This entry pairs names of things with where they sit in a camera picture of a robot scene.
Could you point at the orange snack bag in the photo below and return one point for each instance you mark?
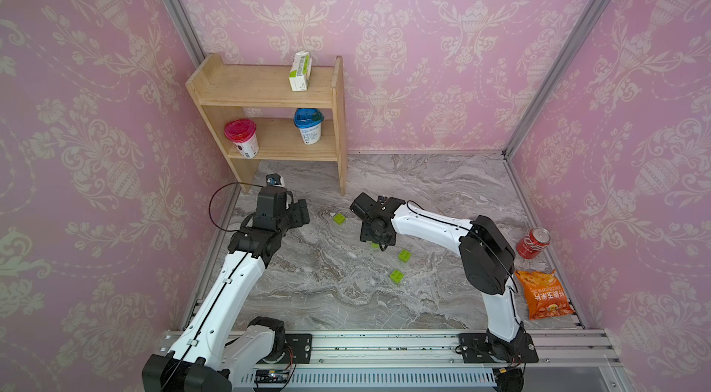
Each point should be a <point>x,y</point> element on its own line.
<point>544,294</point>

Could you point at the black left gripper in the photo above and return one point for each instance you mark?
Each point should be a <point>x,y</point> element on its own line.
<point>300,212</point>

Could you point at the small circuit board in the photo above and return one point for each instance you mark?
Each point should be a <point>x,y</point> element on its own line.
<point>272,377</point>

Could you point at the pink lid cup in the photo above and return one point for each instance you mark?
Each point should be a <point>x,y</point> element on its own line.
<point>242,133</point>

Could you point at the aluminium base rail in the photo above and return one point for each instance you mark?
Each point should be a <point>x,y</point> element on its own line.
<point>570,360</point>

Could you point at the red soda can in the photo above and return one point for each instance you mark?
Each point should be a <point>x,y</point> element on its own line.
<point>533,243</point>

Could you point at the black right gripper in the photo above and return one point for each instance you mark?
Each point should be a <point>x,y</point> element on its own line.
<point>365,236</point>

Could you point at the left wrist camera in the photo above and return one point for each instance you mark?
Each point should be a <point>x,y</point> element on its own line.
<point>275,180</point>

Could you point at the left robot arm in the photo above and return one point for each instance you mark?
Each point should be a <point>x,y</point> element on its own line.
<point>204,358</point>

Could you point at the white green carton box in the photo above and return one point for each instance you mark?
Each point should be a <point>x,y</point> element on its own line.
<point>300,72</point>

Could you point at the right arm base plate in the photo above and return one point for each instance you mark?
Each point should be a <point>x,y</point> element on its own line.
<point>486,348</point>

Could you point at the wooden shelf unit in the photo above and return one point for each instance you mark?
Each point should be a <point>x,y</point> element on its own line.
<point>226,92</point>

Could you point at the blue lid cup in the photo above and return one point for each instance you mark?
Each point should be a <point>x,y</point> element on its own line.
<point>309,123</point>

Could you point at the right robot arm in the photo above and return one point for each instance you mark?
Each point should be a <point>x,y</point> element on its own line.
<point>488,259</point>

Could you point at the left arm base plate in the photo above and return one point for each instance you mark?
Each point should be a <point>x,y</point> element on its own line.
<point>296,349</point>

